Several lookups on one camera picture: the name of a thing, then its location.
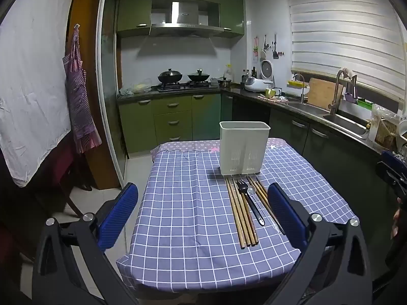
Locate white rice cooker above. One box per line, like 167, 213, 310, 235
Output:
244, 76, 274, 93

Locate wooden cutting board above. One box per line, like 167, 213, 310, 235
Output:
307, 78, 344, 111

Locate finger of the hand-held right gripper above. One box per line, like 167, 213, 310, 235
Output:
376, 150, 407, 204

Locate black plastic fork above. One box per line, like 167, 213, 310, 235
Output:
236, 180, 266, 227

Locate clear plastic spoon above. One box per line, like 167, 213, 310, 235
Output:
246, 187, 286, 235

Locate steel range hood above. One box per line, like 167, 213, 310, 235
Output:
149, 0, 225, 37

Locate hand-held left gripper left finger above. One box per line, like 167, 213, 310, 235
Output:
32, 182, 140, 305

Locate gas stove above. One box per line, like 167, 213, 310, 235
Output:
158, 81, 212, 91

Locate green wall cabinets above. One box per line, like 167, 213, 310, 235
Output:
116, 0, 245, 39

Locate white window blind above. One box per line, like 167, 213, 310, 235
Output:
283, 0, 407, 102

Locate wooden door frame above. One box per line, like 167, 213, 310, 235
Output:
67, 0, 120, 191

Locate black wok with lid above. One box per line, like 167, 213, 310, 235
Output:
158, 68, 183, 85

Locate blue checked tablecloth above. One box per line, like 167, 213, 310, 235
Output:
116, 137, 360, 293

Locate dark kitchen countertop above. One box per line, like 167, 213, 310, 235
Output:
117, 83, 407, 166

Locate white round kitchen appliance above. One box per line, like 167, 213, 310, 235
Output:
260, 60, 275, 81

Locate glass sliding door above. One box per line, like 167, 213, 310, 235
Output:
97, 0, 128, 188

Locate large crinkled plastic bag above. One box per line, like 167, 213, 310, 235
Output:
369, 103, 401, 150

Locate white utensil holder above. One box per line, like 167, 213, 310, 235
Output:
219, 121, 271, 177

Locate bunch of wooden chopsticks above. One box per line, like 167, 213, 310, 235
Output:
225, 176, 287, 249

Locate purple checked apron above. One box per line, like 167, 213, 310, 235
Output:
63, 24, 102, 155

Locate dark green base cabinets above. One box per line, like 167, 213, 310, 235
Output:
221, 90, 391, 217

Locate person's right hand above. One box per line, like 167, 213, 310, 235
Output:
392, 208, 402, 239

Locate steel sink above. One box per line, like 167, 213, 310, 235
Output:
286, 100, 369, 139

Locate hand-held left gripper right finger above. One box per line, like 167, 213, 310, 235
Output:
267, 182, 374, 305

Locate tall steel faucet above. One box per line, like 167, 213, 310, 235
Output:
329, 69, 358, 115

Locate small steel faucet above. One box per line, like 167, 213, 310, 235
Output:
293, 74, 307, 104

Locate white hanging sheet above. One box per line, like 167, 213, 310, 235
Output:
0, 0, 80, 188

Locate clear plastic bag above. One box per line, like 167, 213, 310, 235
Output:
119, 79, 153, 96

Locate dark red chair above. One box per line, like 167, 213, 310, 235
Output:
41, 133, 93, 217

